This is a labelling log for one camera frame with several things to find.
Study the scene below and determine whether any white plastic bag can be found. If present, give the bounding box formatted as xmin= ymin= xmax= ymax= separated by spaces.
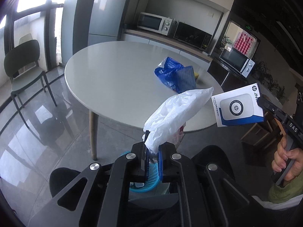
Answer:
xmin=142 ymin=87 xmax=214 ymax=155

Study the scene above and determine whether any white blue HP box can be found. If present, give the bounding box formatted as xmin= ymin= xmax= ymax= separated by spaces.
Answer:
xmin=212 ymin=83 xmax=264 ymax=127

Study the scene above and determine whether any blue plastic snack bag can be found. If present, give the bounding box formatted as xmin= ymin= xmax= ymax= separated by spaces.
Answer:
xmin=154 ymin=57 xmax=196 ymax=94

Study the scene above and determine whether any green sleeve right forearm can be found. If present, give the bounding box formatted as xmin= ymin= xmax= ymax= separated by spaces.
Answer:
xmin=268 ymin=173 xmax=302 ymax=203

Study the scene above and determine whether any person's right hand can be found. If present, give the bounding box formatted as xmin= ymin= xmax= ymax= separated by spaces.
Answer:
xmin=272 ymin=135 xmax=303 ymax=185

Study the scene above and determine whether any blue plastic waste basket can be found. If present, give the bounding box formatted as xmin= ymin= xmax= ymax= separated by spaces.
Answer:
xmin=115 ymin=151 xmax=160 ymax=193

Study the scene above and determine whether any wooden stool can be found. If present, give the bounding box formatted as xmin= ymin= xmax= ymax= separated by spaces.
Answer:
xmin=241 ymin=112 xmax=282 ymax=150

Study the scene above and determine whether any potted green plant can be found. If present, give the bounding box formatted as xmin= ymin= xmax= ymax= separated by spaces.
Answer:
xmin=252 ymin=61 xmax=286 ymax=101

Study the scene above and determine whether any round white table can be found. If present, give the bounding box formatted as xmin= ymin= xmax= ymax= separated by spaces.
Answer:
xmin=64 ymin=40 xmax=225 ymax=160

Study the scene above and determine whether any yellow green sponge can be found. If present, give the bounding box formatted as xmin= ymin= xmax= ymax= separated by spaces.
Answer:
xmin=194 ymin=72 xmax=199 ymax=79

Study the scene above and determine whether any black microwave oven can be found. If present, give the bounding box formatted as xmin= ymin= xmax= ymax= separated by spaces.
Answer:
xmin=174 ymin=22 xmax=212 ymax=50

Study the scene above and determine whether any white microwave oven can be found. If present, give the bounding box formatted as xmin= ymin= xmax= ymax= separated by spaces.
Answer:
xmin=137 ymin=12 xmax=173 ymax=36

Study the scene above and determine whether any dark green chair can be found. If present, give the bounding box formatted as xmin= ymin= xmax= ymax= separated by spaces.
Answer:
xmin=4 ymin=40 xmax=57 ymax=124

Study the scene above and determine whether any silver refrigerator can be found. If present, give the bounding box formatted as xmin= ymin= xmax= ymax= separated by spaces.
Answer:
xmin=88 ymin=0 xmax=129 ymax=46

